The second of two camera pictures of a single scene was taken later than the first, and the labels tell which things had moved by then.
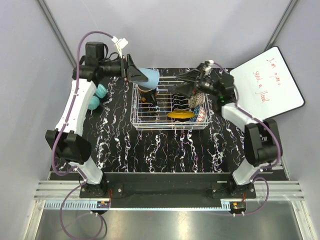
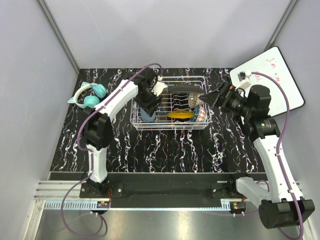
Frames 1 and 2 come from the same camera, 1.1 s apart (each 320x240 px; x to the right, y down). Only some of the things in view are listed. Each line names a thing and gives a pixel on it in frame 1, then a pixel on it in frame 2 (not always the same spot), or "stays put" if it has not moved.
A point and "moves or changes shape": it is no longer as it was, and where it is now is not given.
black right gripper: [192, 75] → [227, 91]
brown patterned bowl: [196, 99] stays put
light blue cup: [153, 76] moves or changes shape
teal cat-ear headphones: [94, 101] stays put
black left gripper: [129, 71] → [149, 107]
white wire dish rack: [164, 108] stays put
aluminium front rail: [64, 195] stays put
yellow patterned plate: [181, 114] stays put
